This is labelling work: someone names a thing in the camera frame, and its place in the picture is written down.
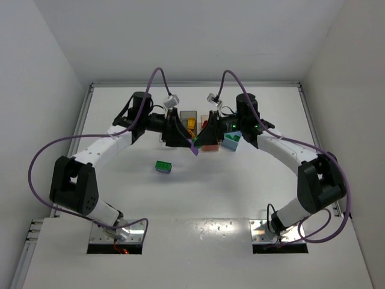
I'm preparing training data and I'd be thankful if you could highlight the purple curved lego piece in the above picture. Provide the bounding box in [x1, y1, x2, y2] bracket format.
[188, 139, 199, 156]

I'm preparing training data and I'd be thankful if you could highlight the smoke grey plastic container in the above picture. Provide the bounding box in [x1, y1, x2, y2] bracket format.
[179, 110, 198, 134]

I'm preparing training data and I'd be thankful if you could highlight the blue plastic container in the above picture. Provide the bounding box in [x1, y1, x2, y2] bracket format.
[221, 131, 242, 151]

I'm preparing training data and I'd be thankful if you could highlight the yellow lego brick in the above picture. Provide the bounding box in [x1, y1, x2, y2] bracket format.
[188, 129, 196, 138]

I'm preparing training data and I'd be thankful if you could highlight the metal base plate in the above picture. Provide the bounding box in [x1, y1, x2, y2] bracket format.
[249, 219, 305, 245]
[89, 221, 146, 245]

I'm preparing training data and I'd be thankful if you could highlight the clear plastic container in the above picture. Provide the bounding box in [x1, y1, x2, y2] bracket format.
[158, 133, 165, 149]

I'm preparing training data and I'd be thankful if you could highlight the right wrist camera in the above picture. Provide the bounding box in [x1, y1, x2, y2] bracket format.
[207, 93, 222, 108]

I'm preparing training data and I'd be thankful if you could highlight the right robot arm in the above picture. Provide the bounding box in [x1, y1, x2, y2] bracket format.
[194, 93, 347, 235]

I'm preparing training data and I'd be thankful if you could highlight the aluminium table frame rail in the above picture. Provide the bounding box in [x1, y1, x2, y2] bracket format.
[8, 80, 319, 289]

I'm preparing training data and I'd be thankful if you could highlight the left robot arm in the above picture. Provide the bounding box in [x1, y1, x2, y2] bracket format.
[49, 92, 199, 226]

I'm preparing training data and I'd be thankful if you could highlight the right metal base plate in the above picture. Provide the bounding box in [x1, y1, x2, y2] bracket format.
[249, 219, 305, 245]

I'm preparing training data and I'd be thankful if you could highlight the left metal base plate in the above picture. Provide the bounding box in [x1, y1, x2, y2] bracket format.
[89, 221, 146, 245]

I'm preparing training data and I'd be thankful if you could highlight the yellow butterfly lego piece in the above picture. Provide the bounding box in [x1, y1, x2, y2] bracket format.
[187, 117, 196, 130]

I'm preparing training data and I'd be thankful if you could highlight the green lego plate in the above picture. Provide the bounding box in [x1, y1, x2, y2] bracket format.
[232, 135, 241, 142]

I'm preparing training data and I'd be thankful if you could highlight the tan plastic container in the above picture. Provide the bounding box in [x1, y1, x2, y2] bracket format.
[200, 115, 220, 152]

